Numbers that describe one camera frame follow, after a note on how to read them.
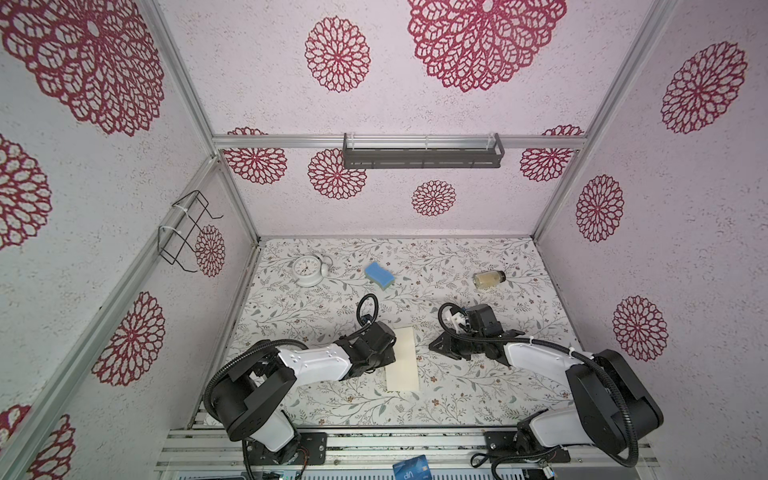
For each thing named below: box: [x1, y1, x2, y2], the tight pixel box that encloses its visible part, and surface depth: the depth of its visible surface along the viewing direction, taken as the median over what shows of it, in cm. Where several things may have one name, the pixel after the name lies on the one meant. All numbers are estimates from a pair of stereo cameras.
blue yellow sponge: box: [365, 262, 395, 291], surface depth 111 cm
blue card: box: [392, 454, 433, 480], surface depth 73 cm
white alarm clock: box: [292, 254, 333, 288], surface depth 108 cm
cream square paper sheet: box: [385, 327, 419, 391], surface depth 88 cm
